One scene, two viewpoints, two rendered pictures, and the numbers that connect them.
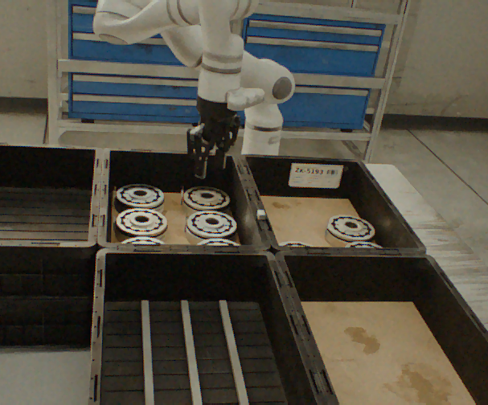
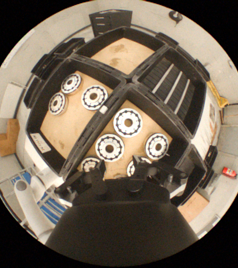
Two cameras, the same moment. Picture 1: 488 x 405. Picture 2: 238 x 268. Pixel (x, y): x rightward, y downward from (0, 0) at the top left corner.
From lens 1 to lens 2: 1.13 m
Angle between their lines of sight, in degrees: 60
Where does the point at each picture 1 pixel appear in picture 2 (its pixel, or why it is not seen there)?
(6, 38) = not seen: hidden behind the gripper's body
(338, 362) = (131, 61)
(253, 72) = (27, 206)
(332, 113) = (29, 179)
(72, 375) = not seen: hidden behind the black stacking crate
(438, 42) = (10, 170)
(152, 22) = not seen: outside the picture
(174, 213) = (110, 172)
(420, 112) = (20, 166)
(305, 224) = (63, 125)
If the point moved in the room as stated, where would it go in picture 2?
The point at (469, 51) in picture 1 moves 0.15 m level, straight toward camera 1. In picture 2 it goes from (8, 164) to (8, 164)
